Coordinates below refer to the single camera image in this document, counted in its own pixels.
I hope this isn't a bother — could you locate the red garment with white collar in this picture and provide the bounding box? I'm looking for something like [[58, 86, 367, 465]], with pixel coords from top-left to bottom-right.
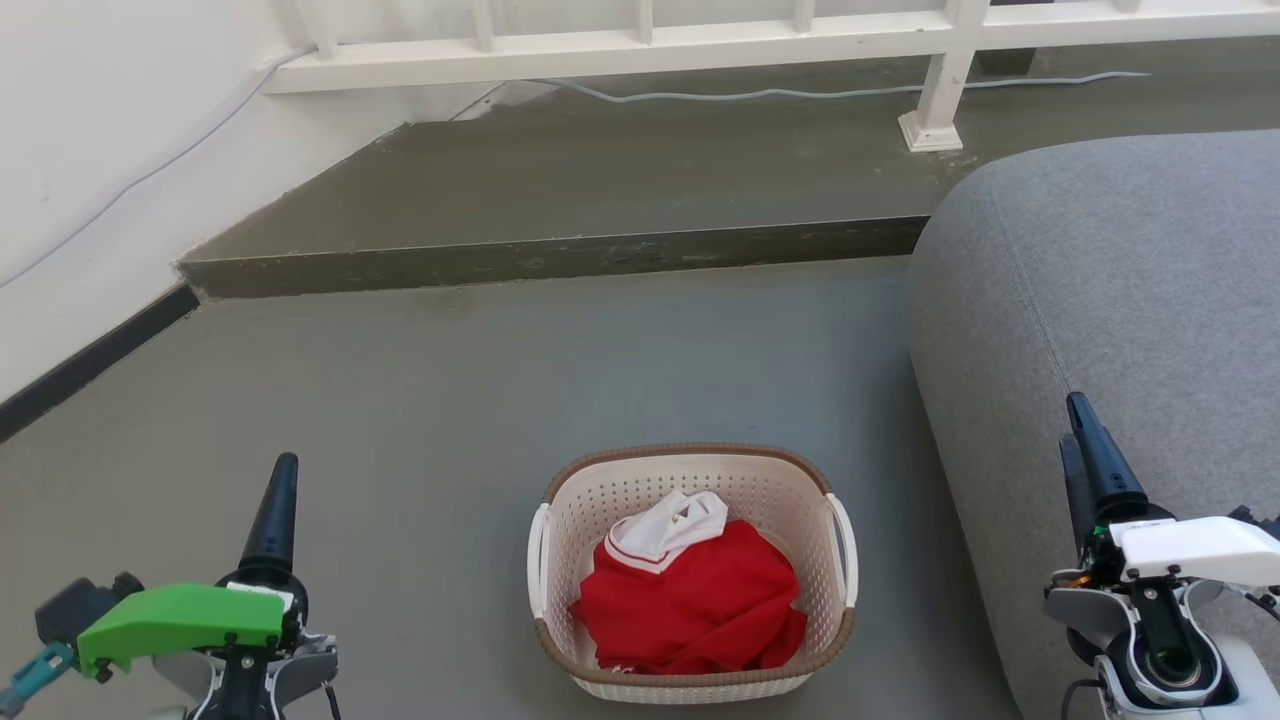
[[570, 490, 809, 676]]

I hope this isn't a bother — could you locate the cream perforated plastic laundry basket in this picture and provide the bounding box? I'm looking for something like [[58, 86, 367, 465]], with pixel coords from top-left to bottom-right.
[[527, 443, 859, 705]]

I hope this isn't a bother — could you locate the grey concrete raised step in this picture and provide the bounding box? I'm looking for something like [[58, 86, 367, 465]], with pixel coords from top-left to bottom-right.
[[176, 40, 1280, 299]]

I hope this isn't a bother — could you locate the grey fabric sofa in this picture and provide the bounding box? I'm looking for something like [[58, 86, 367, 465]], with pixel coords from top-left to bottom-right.
[[905, 130, 1280, 720]]

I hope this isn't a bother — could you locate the white wooden railing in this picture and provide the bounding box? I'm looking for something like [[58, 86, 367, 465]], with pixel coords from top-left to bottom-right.
[[262, 0, 1280, 154]]

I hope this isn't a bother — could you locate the teal cable connector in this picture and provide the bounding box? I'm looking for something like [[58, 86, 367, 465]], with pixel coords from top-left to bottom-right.
[[0, 641, 77, 717]]

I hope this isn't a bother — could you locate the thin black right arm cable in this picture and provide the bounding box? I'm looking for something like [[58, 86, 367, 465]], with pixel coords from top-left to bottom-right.
[[1059, 678, 1105, 720]]

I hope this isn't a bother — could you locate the thin white wall cable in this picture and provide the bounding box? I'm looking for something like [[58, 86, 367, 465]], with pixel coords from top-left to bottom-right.
[[0, 45, 313, 291]]

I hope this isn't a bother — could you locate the black skirting board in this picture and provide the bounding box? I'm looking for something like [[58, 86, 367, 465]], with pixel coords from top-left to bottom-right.
[[0, 283, 202, 445]]

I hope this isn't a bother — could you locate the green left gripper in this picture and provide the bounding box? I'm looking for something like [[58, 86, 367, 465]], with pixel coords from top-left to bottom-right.
[[76, 453, 310, 681]]

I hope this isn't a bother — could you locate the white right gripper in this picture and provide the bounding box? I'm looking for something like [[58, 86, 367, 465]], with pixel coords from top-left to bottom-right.
[[1058, 392, 1280, 589]]

